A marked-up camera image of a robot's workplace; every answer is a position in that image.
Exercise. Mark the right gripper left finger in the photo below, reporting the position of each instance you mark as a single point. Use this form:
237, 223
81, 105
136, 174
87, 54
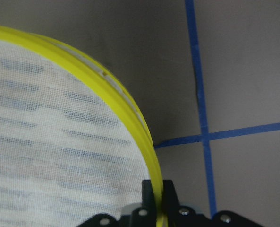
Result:
148, 198

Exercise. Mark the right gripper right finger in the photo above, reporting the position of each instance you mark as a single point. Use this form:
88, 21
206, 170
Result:
169, 198

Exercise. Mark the yellow steamer basket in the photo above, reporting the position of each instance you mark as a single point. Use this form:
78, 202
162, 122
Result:
73, 142

